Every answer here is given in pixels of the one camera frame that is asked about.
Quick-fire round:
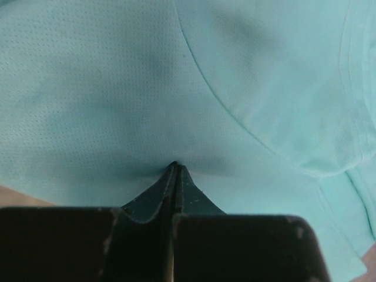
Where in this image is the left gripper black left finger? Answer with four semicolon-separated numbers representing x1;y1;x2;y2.
1;162;178;281

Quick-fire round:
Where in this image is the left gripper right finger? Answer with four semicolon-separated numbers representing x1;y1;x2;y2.
172;166;330;281

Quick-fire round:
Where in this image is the teal t shirt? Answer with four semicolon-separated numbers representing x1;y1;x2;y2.
1;1;375;281

